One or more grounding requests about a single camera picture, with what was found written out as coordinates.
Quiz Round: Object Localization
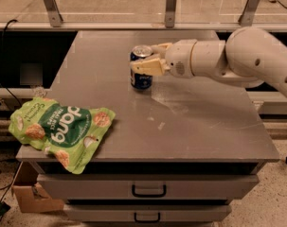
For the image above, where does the middle metal railing bracket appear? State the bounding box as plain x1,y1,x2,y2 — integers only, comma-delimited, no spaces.
165,0,177,28

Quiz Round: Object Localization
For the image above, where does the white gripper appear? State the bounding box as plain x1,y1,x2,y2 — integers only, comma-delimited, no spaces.
130,39,197,79

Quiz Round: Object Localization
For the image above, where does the metal railing bracket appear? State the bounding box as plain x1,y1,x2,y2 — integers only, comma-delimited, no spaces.
43,0,63,27
238,0,260,26
165,0,177,28

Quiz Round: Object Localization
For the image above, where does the green dang chips bag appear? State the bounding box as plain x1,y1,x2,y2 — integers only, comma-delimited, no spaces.
9,97,116,174

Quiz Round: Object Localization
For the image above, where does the black upper drawer handle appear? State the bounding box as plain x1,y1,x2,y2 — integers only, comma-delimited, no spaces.
131,184,167,198

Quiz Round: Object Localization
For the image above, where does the right metal railing bracket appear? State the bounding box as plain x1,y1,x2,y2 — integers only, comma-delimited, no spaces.
238,0,260,26

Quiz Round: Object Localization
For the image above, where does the black lower drawer handle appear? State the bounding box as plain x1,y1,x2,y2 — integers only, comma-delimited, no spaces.
134,213,161,223

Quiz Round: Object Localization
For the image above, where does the grey drawer cabinet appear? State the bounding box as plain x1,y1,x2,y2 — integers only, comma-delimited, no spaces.
17,31,278,227

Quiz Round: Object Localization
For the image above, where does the black cable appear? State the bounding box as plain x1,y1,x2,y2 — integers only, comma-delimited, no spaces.
0,18,23,111

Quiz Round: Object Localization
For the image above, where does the blue pepsi can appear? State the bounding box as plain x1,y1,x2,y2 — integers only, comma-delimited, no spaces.
130,44,153,91

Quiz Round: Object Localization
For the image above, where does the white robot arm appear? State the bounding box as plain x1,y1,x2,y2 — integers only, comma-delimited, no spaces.
130,26,287,98

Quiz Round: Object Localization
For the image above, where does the black drawer handle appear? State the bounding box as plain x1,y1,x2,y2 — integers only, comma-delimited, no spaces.
134,213,161,223
131,184,167,198

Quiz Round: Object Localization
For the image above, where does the left metal railing bracket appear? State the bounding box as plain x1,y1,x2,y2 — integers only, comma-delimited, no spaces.
43,0,63,27

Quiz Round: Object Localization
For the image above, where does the brown cardboard box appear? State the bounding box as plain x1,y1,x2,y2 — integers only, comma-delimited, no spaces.
11,162,65,214

